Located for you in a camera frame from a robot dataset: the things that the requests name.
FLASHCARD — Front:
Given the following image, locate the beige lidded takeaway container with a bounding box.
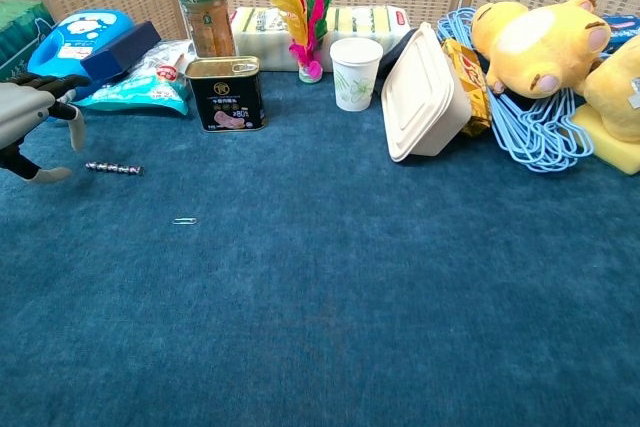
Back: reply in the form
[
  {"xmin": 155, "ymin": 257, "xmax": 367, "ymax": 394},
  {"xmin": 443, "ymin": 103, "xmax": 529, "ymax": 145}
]
[{"xmin": 380, "ymin": 21, "xmax": 473, "ymax": 164}]

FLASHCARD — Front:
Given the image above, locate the blue pink cookie box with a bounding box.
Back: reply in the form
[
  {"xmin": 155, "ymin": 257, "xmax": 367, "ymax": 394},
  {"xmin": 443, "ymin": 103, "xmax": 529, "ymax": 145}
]
[{"xmin": 599, "ymin": 13, "xmax": 640, "ymax": 56}]

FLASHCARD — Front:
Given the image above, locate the light blue hanger bundle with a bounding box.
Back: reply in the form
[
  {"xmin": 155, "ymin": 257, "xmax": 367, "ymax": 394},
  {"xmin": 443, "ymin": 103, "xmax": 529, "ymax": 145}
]
[{"xmin": 435, "ymin": 6, "xmax": 597, "ymax": 174}]

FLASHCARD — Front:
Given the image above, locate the brown tea drink bottle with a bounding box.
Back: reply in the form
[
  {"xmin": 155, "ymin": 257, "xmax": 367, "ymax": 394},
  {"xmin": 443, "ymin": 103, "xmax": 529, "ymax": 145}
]
[{"xmin": 176, "ymin": 0, "xmax": 238, "ymax": 60}]

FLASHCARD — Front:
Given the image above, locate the dark blue rectangular box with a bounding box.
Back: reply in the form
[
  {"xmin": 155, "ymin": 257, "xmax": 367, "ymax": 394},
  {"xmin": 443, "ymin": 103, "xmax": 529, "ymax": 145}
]
[{"xmin": 79, "ymin": 20, "xmax": 163, "ymax": 84}]

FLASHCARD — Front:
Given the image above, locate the blue carpet table mat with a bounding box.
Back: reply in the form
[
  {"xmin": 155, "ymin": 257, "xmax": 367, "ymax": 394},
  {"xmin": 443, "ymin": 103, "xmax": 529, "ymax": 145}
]
[{"xmin": 0, "ymin": 61, "xmax": 640, "ymax": 427}]

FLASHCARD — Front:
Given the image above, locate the yellow foam sponge block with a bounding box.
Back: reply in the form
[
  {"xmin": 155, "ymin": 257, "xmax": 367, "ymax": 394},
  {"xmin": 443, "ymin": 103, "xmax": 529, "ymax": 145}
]
[{"xmin": 569, "ymin": 103, "xmax": 640, "ymax": 177}]

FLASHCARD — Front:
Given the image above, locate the yellow plush toy white belly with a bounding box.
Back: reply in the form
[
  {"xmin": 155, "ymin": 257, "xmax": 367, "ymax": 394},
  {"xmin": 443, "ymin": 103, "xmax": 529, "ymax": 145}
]
[{"xmin": 470, "ymin": 0, "xmax": 613, "ymax": 100}]

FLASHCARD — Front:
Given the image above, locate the blue detergent pump bottle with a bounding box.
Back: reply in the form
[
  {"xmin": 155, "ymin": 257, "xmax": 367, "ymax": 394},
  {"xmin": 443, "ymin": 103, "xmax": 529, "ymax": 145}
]
[{"xmin": 26, "ymin": 7, "xmax": 137, "ymax": 99}]

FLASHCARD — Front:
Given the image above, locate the colourful feather shuttlecock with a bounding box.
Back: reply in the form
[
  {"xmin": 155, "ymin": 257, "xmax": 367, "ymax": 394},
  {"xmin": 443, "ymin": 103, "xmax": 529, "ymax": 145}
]
[{"xmin": 261, "ymin": 0, "xmax": 348, "ymax": 85}]

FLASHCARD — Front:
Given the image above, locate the black gold luncheon meat can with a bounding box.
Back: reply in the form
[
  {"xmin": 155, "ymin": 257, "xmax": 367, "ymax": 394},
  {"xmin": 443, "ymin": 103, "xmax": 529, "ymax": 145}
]
[{"xmin": 184, "ymin": 55, "xmax": 269, "ymax": 135}]

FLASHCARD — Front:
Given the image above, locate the white paper cup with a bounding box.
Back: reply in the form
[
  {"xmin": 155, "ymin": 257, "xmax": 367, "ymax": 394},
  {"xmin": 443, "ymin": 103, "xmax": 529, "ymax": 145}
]
[{"xmin": 328, "ymin": 37, "xmax": 385, "ymax": 114}]

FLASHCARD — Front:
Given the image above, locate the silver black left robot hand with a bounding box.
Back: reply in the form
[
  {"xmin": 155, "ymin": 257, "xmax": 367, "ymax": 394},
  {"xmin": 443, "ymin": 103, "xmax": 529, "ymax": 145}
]
[{"xmin": 0, "ymin": 72, "xmax": 92, "ymax": 183}]

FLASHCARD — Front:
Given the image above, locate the green tea bag box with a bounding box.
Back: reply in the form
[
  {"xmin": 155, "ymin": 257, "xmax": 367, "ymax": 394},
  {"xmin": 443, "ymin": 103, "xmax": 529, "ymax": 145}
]
[{"xmin": 0, "ymin": 0, "xmax": 57, "ymax": 84}]

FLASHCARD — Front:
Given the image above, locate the yellow green sponge multipack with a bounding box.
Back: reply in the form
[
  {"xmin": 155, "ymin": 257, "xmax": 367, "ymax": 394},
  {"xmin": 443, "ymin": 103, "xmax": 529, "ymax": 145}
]
[{"xmin": 229, "ymin": 4, "xmax": 414, "ymax": 74}]

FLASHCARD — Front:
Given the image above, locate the white teal snack bag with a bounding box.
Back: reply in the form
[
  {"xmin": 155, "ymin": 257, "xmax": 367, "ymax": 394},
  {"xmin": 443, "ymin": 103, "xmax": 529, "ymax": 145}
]
[{"xmin": 74, "ymin": 38, "xmax": 199, "ymax": 116}]

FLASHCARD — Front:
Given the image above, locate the yellow red snack packet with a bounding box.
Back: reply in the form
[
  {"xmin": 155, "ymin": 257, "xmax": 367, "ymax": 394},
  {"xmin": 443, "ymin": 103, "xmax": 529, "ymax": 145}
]
[{"xmin": 439, "ymin": 37, "xmax": 494, "ymax": 138}]

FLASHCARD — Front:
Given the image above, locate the plain yellow plush toy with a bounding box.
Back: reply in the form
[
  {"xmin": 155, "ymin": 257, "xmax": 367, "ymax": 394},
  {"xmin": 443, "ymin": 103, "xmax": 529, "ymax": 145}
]
[{"xmin": 581, "ymin": 35, "xmax": 640, "ymax": 144}]

